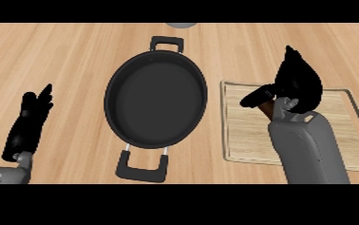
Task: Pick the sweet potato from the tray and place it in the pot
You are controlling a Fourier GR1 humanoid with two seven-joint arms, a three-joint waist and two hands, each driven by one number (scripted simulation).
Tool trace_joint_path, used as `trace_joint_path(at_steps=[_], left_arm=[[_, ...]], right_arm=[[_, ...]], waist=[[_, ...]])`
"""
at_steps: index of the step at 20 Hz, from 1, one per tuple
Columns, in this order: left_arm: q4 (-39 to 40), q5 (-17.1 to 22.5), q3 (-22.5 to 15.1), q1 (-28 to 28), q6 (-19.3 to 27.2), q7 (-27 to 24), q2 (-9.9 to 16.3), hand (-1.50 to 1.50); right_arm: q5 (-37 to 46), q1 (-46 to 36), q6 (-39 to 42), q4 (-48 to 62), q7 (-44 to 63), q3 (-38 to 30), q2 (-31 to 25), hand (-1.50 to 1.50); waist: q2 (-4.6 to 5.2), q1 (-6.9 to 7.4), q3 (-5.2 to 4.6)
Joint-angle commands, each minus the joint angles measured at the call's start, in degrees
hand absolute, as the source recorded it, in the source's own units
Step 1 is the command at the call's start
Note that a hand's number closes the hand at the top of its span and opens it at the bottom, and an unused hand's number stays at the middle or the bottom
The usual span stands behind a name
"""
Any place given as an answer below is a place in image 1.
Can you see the pale wooden tray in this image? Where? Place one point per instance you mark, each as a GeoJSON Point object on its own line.
{"type": "Point", "coordinates": [245, 137]}

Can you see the grey round object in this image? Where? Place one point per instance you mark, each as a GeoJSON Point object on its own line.
{"type": "Point", "coordinates": [180, 25]}

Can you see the black oval pot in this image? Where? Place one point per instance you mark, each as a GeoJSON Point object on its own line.
{"type": "Point", "coordinates": [157, 108]}

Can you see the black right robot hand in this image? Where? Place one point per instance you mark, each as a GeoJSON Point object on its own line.
{"type": "Point", "coordinates": [297, 83]}

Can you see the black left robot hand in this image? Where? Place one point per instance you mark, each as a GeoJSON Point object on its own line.
{"type": "Point", "coordinates": [28, 124]}

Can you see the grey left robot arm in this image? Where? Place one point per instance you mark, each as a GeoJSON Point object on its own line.
{"type": "Point", "coordinates": [16, 170]}

